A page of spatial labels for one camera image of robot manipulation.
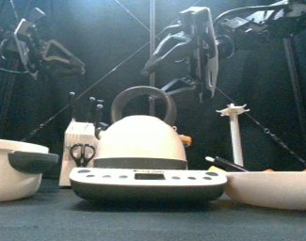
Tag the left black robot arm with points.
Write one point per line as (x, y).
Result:
(2, 34)

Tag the white bowl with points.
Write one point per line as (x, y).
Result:
(270, 189)

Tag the small orange toy food piece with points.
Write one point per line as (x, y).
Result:
(267, 170)

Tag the white knife block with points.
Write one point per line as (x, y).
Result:
(76, 138)

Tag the yellow toy food piece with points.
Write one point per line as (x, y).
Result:
(216, 169)

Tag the white kitchen scale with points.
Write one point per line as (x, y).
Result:
(147, 183)

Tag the vertical metal frame pole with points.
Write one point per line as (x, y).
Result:
(152, 37)

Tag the white paper towel stand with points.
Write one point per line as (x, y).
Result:
(235, 135)

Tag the black toy scissors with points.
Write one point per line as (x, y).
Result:
(82, 154)

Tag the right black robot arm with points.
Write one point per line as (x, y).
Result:
(263, 22)

